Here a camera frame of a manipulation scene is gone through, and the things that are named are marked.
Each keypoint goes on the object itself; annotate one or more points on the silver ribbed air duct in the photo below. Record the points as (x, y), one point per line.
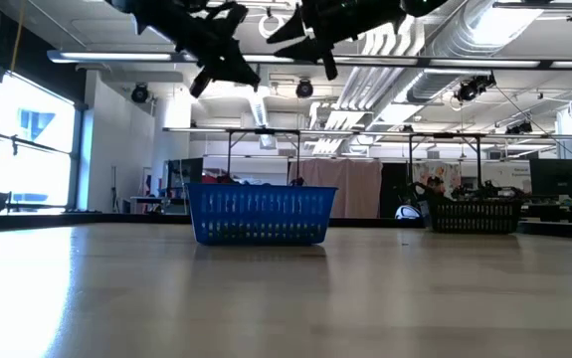
(444, 45)

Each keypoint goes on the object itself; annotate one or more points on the person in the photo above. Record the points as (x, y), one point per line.
(435, 185)

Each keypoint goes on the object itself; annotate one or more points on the white air duct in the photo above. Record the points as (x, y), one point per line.
(258, 109)

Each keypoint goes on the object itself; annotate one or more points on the beige curtain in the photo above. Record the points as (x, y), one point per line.
(355, 184)

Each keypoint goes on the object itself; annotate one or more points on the round black ceiling spotlight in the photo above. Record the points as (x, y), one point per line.
(304, 88)
(140, 93)

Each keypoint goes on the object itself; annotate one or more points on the large bright window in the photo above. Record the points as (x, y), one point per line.
(32, 164)

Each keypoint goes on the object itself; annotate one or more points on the black stage light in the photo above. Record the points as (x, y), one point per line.
(474, 88)
(519, 127)

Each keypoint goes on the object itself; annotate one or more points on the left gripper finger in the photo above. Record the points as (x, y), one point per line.
(201, 84)
(238, 72)

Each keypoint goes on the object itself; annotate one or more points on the black metal table stand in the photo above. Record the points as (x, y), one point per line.
(263, 131)
(444, 134)

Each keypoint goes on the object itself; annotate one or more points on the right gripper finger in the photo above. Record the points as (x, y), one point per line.
(290, 27)
(303, 51)

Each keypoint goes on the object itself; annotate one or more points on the blue plastic basket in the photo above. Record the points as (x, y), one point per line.
(260, 189)

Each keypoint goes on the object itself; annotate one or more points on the colourful poster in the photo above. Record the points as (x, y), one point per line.
(452, 174)

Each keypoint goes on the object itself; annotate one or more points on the red object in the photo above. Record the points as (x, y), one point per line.
(213, 178)

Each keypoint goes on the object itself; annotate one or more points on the dark computer monitor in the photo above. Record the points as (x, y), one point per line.
(556, 179)

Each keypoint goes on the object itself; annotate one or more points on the black aluminium table frame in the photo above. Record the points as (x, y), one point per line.
(365, 222)

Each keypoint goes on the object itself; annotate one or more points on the long ceiling light bar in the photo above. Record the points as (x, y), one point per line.
(116, 56)

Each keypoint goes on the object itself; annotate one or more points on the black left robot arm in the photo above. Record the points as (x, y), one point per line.
(121, 4)

